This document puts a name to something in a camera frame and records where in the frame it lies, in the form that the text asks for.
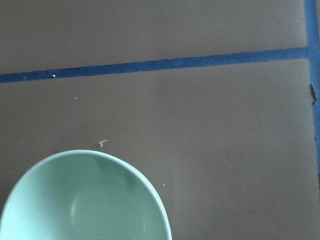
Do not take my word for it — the green bowl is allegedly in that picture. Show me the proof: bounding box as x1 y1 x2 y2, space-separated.
0 150 172 240

